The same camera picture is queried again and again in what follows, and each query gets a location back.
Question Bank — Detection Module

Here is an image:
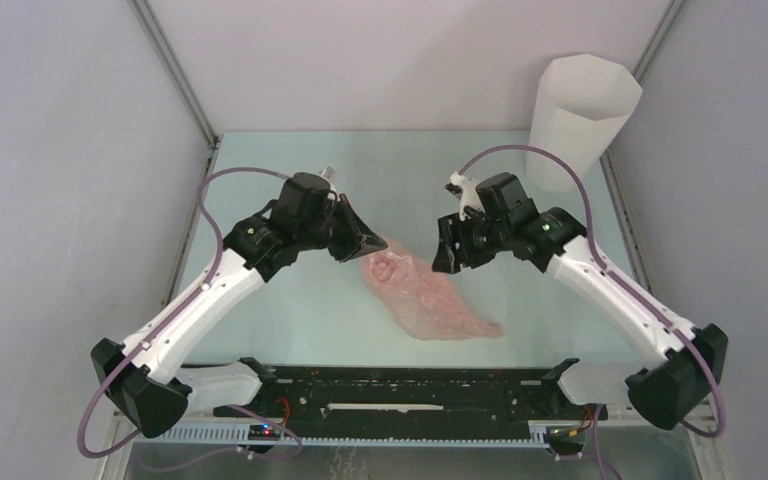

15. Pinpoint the aluminium frame rail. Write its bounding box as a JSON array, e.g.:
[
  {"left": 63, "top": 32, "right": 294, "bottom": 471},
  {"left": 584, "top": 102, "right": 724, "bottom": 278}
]
[{"left": 600, "top": 153, "right": 726, "bottom": 446}]

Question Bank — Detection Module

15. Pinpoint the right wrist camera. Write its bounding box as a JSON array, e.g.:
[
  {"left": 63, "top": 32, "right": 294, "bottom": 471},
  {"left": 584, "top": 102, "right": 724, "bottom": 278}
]
[{"left": 445, "top": 172, "right": 485, "bottom": 220}]

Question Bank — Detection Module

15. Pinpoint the white paper trash bin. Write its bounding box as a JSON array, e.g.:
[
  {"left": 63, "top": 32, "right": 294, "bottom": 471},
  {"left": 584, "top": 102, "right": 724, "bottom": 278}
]
[{"left": 529, "top": 54, "right": 642, "bottom": 180}]

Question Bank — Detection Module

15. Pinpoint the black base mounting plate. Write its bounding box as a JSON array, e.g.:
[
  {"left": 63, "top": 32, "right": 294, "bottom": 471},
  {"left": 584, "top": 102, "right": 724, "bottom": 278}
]
[{"left": 243, "top": 358, "right": 607, "bottom": 443}]

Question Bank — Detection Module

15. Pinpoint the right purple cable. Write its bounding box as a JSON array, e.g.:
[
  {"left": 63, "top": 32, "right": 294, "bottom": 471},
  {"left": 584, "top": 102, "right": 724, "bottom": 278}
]
[{"left": 456, "top": 144, "right": 728, "bottom": 480}]

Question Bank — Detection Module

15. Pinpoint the purple cable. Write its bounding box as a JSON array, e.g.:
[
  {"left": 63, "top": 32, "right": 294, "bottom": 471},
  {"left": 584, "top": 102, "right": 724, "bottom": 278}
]
[
  {"left": 77, "top": 166, "right": 306, "bottom": 465},
  {"left": 456, "top": 144, "right": 728, "bottom": 480}
]

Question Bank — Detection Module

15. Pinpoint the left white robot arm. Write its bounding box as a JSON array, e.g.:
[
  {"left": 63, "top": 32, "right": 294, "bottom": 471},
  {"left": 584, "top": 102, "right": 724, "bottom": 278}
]
[{"left": 91, "top": 172, "right": 387, "bottom": 438}]

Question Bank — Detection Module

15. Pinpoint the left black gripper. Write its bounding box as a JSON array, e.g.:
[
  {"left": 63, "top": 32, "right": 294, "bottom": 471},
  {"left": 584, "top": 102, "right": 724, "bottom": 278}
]
[{"left": 297, "top": 194, "right": 388, "bottom": 263}]

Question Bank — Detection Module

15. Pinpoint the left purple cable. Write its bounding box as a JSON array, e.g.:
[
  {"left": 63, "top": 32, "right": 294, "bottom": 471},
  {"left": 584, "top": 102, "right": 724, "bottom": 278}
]
[{"left": 77, "top": 166, "right": 306, "bottom": 465}]

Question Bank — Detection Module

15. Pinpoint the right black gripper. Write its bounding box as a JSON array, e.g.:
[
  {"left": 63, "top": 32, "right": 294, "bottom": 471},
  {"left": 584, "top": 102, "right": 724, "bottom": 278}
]
[{"left": 431, "top": 207, "right": 510, "bottom": 275}]

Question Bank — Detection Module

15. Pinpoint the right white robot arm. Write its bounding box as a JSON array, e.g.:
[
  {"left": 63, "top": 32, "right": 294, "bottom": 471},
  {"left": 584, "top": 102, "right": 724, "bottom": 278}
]
[{"left": 432, "top": 172, "right": 728, "bottom": 430}]

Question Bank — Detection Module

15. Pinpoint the pink plastic trash bag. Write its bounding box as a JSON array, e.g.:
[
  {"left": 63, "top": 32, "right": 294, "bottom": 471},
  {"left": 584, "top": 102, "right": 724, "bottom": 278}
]
[{"left": 359, "top": 239, "right": 503, "bottom": 341}]

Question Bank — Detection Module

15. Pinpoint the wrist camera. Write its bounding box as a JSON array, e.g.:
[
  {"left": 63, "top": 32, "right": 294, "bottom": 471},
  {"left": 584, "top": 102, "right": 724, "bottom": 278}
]
[
  {"left": 445, "top": 172, "right": 485, "bottom": 220},
  {"left": 318, "top": 166, "right": 342, "bottom": 202}
]

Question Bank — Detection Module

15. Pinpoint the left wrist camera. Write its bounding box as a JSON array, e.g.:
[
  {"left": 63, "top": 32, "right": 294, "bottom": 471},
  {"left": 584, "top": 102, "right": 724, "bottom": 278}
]
[{"left": 318, "top": 166, "right": 342, "bottom": 202}]

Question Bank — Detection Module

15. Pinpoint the white slotted cable duct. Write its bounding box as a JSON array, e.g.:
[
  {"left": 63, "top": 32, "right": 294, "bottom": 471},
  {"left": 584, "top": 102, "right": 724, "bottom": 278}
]
[{"left": 170, "top": 423, "right": 587, "bottom": 450}]

